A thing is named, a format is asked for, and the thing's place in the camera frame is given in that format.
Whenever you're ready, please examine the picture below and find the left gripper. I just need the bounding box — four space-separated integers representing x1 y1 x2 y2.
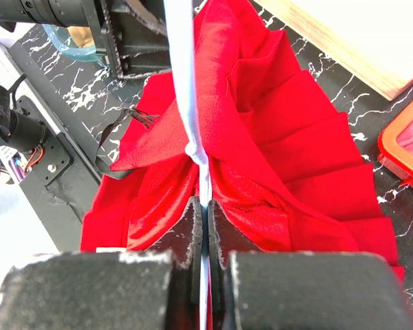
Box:
94 1 171 80

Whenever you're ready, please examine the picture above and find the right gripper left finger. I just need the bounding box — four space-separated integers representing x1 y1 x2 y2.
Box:
149 197 203 305

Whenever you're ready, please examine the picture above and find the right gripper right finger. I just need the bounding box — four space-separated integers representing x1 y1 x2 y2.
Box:
208 200 261 313

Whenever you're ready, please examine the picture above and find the blue wire hanger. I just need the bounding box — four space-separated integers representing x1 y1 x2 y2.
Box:
164 1 212 329

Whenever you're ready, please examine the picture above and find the red pleated skirt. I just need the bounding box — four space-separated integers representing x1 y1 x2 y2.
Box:
80 0 406 330

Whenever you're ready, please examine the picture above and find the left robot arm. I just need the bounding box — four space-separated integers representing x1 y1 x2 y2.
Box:
0 1 171 80

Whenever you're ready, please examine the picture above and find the tan garment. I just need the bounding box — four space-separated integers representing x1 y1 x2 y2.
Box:
67 26 94 48

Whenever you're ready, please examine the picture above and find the teal plastic basket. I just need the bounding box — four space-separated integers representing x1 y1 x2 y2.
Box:
42 24 103 64

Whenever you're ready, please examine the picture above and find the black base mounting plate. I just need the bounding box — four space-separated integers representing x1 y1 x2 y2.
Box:
9 43 100 252

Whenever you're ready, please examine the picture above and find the red plastic bin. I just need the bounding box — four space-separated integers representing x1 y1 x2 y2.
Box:
378 101 413 188

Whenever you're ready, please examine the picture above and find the wooden clothes rack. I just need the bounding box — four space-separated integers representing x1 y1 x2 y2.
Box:
259 0 413 100

